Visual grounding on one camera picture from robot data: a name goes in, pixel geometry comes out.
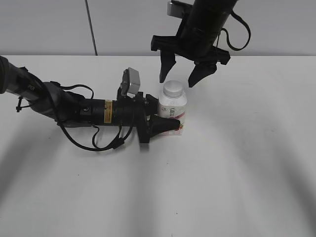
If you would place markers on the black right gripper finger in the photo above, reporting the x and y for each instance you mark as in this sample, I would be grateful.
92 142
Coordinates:
200 71
167 62

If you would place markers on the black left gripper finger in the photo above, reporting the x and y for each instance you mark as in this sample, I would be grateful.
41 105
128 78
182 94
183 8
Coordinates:
151 105
158 125

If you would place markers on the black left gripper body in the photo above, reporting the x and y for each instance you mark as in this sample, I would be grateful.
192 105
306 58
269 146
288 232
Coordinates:
131 112

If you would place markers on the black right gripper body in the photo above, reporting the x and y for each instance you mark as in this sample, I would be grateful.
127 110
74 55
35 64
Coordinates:
195 37

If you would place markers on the white Yili yogurt bottle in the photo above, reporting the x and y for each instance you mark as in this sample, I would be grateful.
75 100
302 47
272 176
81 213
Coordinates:
173 108

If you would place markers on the white plastic bottle cap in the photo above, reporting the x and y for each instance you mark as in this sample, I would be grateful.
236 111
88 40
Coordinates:
173 89

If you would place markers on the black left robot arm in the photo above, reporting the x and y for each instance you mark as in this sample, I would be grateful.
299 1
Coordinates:
71 110

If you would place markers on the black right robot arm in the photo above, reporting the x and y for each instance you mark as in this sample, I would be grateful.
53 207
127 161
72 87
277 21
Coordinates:
226 5

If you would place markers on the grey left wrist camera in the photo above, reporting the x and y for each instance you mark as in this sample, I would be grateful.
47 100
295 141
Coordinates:
130 82

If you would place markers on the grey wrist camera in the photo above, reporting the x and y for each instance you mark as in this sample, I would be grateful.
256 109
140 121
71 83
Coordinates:
178 9
130 82

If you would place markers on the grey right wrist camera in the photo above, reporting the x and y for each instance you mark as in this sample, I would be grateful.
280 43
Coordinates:
178 9

